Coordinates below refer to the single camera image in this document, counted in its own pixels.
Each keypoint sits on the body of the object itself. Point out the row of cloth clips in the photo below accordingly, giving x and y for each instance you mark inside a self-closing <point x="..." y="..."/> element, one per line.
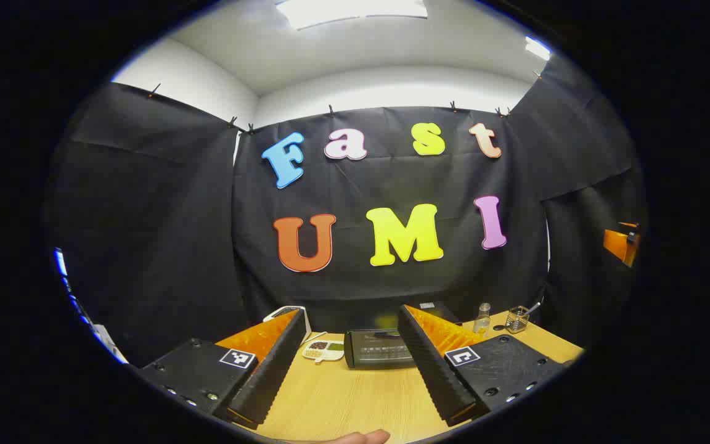
<point x="331" y="111"/>

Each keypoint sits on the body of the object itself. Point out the black backdrop cloth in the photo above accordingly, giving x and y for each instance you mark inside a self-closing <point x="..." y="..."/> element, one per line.
<point x="176" y="216"/>

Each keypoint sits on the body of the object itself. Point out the large ceiling light panel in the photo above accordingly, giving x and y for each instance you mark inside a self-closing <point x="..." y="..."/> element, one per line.
<point x="349" y="9"/>

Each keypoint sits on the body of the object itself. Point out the small ceiling light panel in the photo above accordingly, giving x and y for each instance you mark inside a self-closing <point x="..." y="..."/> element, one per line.
<point x="537" y="48"/>

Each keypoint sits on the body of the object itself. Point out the white divided plate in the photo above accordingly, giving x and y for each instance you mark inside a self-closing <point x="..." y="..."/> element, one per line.
<point x="322" y="355"/>

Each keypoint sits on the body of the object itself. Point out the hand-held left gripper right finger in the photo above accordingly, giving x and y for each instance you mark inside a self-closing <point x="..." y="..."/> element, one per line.
<point x="435" y="370"/>

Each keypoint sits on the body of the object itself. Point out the clear glass jar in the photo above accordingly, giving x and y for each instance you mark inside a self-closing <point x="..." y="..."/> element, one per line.
<point x="516" y="320"/>

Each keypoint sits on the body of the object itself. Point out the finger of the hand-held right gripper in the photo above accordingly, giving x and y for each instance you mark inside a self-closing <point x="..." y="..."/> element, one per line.
<point x="617" y="243"/>

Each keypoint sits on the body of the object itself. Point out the black electric oven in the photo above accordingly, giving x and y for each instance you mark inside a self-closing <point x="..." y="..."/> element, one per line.
<point x="379" y="351"/>

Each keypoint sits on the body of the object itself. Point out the white toaster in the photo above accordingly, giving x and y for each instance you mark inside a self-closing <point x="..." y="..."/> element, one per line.
<point x="272" y="316"/>

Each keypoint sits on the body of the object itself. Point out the small clear glass bottle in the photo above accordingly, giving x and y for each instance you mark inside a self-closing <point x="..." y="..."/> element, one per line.
<point x="482" y="319"/>

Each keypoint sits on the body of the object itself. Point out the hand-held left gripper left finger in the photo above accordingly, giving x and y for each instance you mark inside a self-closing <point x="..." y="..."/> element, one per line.
<point x="269" y="370"/>

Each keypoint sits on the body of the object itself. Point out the metal spoon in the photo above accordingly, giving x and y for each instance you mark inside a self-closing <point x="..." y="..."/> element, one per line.
<point x="534" y="306"/>

